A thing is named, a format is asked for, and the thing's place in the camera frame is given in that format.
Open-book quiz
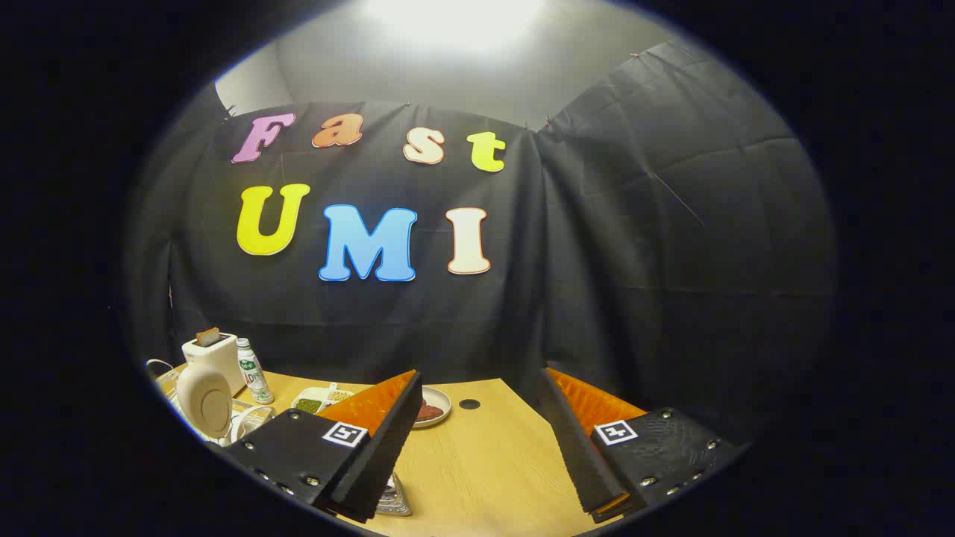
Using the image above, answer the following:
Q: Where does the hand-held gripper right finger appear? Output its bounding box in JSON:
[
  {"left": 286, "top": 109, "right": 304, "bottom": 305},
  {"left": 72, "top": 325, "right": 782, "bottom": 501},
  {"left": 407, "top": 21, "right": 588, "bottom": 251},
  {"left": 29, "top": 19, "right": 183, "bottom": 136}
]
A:
[{"left": 537, "top": 367, "right": 739, "bottom": 523}]

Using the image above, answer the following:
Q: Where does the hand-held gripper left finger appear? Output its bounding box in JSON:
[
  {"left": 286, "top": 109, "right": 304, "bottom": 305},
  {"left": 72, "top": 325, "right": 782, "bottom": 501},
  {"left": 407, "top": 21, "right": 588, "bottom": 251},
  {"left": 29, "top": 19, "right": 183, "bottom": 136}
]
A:
[{"left": 222, "top": 370, "right": 424, "bottom": 524}]

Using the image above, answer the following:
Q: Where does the metal wire basket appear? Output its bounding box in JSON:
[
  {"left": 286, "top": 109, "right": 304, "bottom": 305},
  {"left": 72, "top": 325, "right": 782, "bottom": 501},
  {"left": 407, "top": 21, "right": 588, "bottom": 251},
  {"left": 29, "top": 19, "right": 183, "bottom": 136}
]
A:
[{"left": 375, "top": 471, "right": 413, "bottom": 517}]

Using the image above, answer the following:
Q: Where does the white wire dish rack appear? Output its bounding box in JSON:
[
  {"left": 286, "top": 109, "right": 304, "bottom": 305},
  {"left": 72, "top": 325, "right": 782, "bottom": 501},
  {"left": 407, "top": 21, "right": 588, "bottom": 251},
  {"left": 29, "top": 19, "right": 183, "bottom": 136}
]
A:
[{"left": 147, "top": 359, "right": 278, "bottom": 448}]

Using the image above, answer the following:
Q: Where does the beige plate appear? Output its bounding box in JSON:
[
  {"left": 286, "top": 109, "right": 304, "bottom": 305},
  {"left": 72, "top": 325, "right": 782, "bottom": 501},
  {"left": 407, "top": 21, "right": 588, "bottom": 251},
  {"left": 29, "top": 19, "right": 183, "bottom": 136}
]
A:
[{"left": 175, "top": 365, "right": 234, "bottom": 441}]

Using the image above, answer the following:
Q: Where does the small plate with meat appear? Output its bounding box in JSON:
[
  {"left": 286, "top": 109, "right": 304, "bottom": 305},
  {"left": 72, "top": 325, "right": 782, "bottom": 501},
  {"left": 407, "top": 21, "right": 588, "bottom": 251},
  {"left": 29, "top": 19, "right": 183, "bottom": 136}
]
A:
[{"left": 410, "top": 386, "right": 452, "bottom": 429}]

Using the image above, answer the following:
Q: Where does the white divided snack tray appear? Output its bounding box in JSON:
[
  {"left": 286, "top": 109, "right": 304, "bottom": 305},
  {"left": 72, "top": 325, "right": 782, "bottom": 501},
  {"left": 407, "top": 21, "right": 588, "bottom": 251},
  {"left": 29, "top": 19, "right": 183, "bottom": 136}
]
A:
[{"left": 291, "top": 383, "right": 355, "bottom": 415}]

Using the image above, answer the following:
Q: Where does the white bottle with green label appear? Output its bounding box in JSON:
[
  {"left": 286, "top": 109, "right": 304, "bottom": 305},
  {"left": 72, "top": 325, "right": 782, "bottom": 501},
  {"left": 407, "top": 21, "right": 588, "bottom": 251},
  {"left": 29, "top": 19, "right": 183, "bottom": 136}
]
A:
[{"left": 237, "top": 338, "right": 275, "bottom": 405}]

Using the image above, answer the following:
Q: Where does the white toaster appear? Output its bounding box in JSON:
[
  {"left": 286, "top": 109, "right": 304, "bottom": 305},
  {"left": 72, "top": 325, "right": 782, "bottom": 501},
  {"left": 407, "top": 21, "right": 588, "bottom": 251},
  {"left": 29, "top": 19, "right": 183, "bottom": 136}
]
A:
[{"left": 182, "top": 333, "right": 247, "bottom": 396}]

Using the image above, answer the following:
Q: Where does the black backdrop cloth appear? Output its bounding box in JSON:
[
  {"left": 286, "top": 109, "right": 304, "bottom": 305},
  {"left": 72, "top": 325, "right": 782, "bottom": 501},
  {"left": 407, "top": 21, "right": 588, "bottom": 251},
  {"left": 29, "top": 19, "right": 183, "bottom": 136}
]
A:
[{"left": 123, "top": 37, "right": 836, "bottom": 448}]

